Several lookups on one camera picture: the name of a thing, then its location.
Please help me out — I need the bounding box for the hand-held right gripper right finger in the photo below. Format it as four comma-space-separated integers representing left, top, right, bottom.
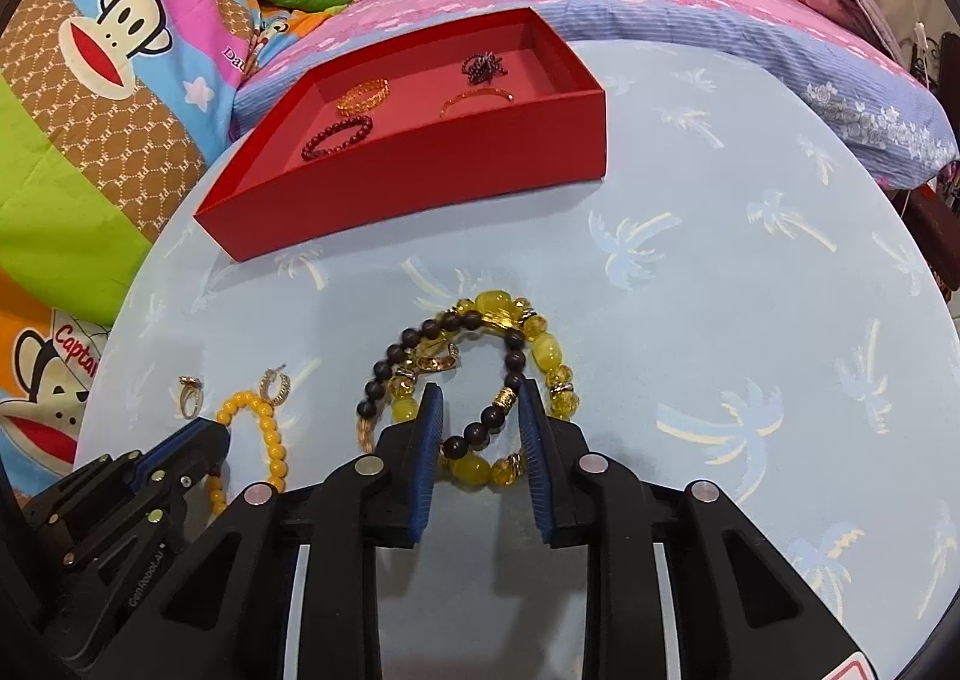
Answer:
517, 380, 863, 680

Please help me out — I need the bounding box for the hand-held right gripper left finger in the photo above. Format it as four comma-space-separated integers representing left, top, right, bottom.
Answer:
154, 382, 447, 680

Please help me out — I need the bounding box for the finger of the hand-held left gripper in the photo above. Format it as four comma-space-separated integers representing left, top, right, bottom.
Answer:
30, 420, 222, 501
45, 425, 230, 568

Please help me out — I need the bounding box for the gold hoop earring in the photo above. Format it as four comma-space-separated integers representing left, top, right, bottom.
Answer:
259, 365, 295, 405

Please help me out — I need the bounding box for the dark brown bead bracelet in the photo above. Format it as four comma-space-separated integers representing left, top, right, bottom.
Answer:
356, 315, 527, 465

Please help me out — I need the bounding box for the yellow crystal bead bracelet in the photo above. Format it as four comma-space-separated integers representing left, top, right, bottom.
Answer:
388, 288, 580, 491

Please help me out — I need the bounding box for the red cardboard box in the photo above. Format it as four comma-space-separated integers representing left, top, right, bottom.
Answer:
193, 7, 607, 263

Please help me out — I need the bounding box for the dark red bead bracelet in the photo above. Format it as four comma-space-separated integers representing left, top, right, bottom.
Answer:
302, 114, 374, 163

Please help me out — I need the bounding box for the gold woven bangle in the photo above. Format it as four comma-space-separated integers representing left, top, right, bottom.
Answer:
335, 80, 389, 113

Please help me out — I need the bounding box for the thin gold bangle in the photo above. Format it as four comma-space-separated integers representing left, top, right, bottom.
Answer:
439, 88, 515, 121

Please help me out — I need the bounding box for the dark purple bead cluster bracelet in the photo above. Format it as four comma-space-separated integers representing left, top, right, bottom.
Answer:
460, 52, 511, 86

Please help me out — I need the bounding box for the palm print blue tablecloth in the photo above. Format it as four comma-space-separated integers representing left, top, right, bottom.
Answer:
71, 43, 960, 680

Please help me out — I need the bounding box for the cartoon monkey printed blanket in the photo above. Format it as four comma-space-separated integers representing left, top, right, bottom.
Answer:
0, 0, 361, 486

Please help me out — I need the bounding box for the dark brown furniture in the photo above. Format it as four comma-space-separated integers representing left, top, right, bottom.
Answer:
896, 28, 960, 306

